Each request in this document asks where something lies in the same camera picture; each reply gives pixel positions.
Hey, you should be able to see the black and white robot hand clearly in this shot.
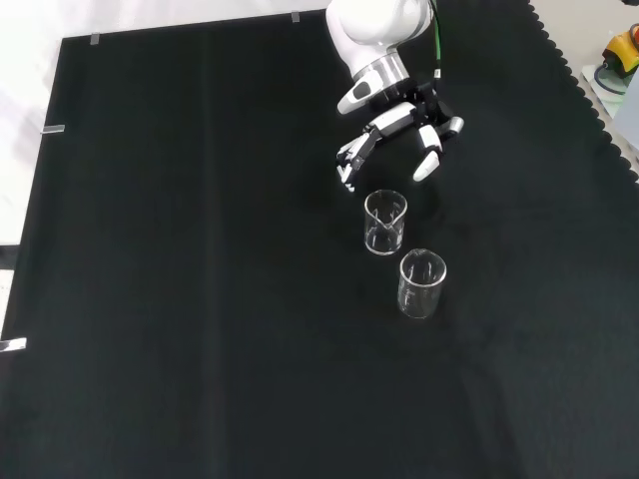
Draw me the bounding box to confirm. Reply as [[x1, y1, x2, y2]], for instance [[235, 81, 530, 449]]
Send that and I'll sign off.
[[334, 79, 465, 195]]

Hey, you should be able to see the clear glass beaker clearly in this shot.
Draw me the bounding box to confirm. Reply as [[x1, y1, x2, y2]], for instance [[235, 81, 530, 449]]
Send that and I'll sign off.
[[363, 189, 408, 257], [396, 247, 448, 320]]

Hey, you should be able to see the black bench cloth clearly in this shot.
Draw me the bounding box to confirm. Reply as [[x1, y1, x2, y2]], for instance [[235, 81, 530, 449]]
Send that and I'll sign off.
[[0, 0, 639, 479]]

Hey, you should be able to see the yellow stop button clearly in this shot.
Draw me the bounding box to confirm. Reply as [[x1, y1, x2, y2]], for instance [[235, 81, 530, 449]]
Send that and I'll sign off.
[[601, 22, 639, 79]]

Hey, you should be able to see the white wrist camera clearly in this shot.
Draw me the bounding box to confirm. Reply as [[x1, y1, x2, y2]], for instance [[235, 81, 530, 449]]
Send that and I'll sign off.
[[336, 74, 385, 115]]

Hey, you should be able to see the green cable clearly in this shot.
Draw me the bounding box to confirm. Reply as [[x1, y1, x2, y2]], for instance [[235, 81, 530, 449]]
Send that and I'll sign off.
[[429, 0, 444, 81]]

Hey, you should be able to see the grey stop button cable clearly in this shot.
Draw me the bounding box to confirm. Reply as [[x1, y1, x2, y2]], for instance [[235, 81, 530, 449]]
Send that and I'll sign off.
[[592, 59, 628, 96]]

